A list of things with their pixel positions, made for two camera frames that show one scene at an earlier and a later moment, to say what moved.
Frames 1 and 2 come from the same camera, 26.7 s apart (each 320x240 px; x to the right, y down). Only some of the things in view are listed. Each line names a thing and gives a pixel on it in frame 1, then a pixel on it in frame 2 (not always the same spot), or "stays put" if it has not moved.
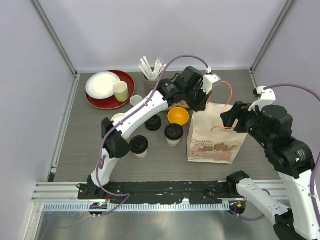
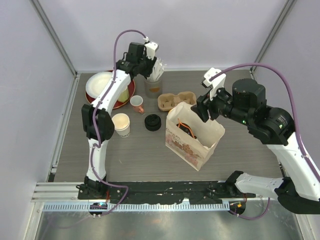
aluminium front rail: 90,207 stays put
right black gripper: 239,111 → 204,102
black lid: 174,132 → 185,129
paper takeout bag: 211,140 → 190,139
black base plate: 190,192 stays put
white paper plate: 99,85 stays put
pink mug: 135,100 stays put
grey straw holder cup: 149,85 stays put
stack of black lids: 153,124 stays put
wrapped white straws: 145,67 stays put
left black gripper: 201,106 → 147,73
